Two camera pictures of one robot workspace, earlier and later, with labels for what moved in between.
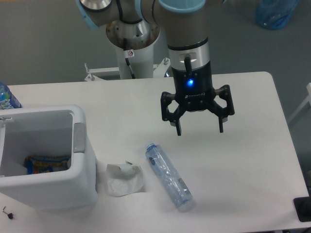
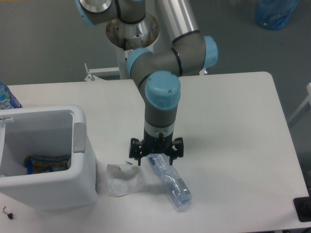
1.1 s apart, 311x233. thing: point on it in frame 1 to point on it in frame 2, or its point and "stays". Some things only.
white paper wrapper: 124,179 stays
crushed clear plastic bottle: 169,177 stays
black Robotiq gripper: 192,79 to 157,140
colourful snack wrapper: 40,164 stays
